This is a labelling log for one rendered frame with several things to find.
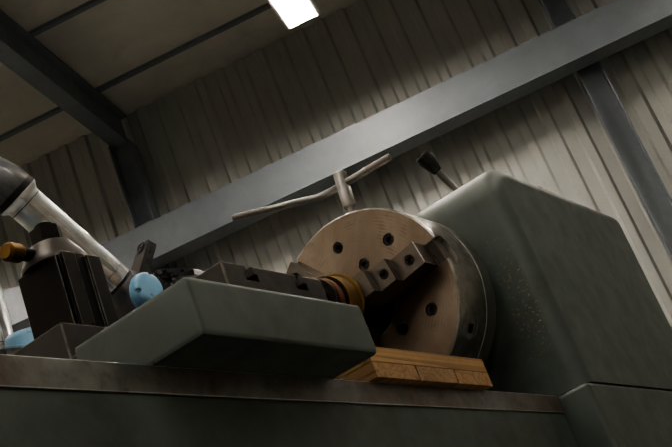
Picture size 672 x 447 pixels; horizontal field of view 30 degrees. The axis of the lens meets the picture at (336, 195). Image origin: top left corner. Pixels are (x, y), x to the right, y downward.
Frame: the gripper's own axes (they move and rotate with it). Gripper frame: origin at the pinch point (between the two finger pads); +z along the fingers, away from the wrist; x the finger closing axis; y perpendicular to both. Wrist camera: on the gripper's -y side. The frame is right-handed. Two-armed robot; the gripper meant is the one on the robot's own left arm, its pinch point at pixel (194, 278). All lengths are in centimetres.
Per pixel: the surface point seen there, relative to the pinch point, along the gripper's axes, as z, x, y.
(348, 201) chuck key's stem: -43, 86, 20
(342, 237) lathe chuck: -47, 86, 26
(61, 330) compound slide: -110, 98, 44
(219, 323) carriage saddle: -114, 127, 53
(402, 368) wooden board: -75, 114, 55
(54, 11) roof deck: 487, -640, -518
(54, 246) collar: -105, 93, 32
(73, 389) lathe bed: -129, 124, 58
